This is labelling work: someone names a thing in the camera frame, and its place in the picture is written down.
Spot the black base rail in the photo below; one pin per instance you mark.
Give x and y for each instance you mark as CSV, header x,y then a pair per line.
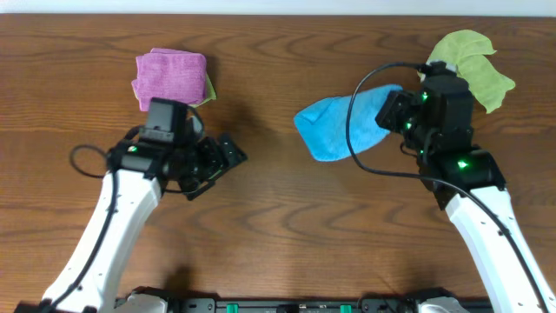
x,y
146,299

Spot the crumpled lime green cloth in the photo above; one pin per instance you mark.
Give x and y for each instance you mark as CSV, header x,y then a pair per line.
x,y
466,52

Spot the blue microfiber cloth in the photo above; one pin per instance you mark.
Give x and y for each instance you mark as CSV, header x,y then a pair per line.
x,y
331,128

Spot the folded green cloth under purple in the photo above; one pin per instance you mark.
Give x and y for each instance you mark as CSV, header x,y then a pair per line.
x,y
209,93

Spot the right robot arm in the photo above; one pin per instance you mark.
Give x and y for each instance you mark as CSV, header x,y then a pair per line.
x,y
469,186

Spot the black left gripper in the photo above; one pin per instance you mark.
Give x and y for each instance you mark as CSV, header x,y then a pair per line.
x,y
221,157

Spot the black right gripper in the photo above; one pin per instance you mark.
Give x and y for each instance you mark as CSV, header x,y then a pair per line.
x,y
397,102

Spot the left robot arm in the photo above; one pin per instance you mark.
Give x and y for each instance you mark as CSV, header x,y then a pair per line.
x,y
139,168

